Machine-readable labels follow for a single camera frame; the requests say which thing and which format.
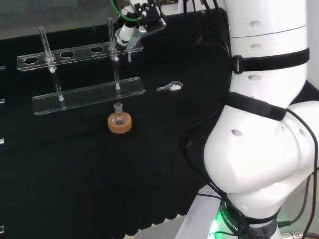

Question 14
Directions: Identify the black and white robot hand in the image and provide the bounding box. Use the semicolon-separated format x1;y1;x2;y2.
114;0;167;48

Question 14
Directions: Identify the translucent plastic funnel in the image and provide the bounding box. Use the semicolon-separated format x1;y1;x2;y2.
124;28;144;63

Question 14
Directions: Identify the glass weighing funnel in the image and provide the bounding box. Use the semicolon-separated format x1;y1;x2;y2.
156;80;184;93

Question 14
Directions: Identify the clear acrylic funnel stand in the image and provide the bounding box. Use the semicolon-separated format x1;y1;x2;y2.
16;17;146;117

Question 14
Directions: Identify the small glass round-bottom flask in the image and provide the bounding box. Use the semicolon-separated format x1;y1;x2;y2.
112;102;126;126

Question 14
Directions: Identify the black table cloth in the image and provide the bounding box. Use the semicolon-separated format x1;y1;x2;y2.
0;11;319;237

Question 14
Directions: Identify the green cable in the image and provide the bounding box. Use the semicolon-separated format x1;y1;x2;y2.
110;0;142;21

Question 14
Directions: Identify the cork ring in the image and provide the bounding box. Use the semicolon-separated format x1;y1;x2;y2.
107;112;133;135

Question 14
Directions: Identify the black cable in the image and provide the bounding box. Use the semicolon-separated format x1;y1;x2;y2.
276;108;319;228
181;37;235;206

